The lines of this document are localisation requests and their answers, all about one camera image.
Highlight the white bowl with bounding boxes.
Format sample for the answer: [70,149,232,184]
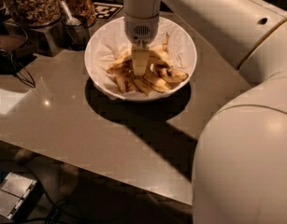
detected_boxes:
[84,18,197,102]

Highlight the right spotted banana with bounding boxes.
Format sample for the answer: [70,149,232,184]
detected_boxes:
[154,65,188,83]

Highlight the black device with cable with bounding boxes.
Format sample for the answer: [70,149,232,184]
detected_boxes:
[0,21,36,88]

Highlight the front small banana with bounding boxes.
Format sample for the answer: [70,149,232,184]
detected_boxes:
[133,78,152,95]

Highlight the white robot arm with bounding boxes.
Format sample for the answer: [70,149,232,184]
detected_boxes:
[124,0,287,224]

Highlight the black floor cables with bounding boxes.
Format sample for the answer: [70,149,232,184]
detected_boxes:
[21,161,132,224]

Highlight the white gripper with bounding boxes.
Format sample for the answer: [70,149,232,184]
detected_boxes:
[123,14,159,76]

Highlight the black white fiducial marker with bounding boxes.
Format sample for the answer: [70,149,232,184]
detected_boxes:
[93,2,122,21]

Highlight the yellow banana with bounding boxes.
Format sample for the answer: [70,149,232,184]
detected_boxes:
[106,46,171,75]

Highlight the large glass nut jar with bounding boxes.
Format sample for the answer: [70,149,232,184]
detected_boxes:
[4,0,61,27]

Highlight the banana in bowl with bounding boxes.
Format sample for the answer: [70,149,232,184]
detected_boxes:
[140,68,172,92]
[115,74,137,93]

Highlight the white plastic spoon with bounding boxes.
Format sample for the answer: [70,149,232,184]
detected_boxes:
[58,0,81,26]

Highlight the small glass snack jar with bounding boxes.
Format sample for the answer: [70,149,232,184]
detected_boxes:
[66,0,96,27]

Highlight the middle banana in bowl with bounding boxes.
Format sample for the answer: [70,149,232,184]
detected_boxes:
[140,68,172,92]

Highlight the metal jar stand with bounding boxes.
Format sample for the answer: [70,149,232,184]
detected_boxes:
[25,21,66,57]

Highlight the dark cup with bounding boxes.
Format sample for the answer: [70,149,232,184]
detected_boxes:
[62,16,90,50]

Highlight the left banana in bowl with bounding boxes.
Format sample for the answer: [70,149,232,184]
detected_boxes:
[115,74,137,93]

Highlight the grey box on floor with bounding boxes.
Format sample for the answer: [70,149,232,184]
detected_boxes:
[0,173,37,221]

